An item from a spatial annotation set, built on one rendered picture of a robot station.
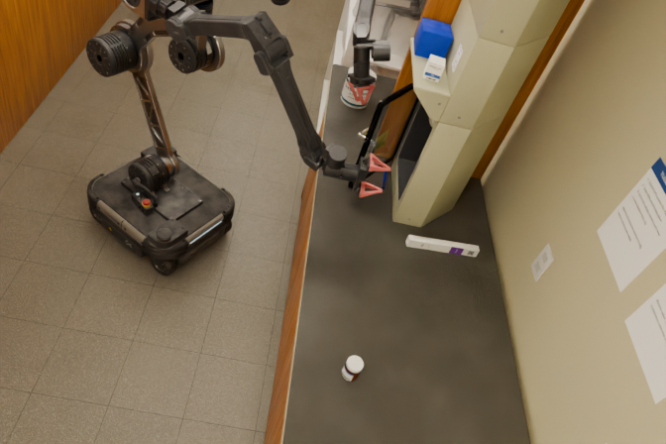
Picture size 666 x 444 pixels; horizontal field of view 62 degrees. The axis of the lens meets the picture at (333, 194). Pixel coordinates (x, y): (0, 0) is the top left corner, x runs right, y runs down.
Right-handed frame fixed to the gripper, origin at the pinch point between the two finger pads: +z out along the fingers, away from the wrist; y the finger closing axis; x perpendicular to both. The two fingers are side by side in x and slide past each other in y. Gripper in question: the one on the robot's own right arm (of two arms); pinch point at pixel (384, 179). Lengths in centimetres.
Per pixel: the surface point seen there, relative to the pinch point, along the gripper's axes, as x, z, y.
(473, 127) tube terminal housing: 9.4, 23.1, 21.0
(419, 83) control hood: 11.8, 2.4, 30.3
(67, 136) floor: 117, -161, -116
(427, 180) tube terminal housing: 9.6, 16.8, -4.2
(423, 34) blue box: 28.4, 1.8, 38.4
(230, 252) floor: 57, -51, -119
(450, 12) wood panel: 46, 12, 40
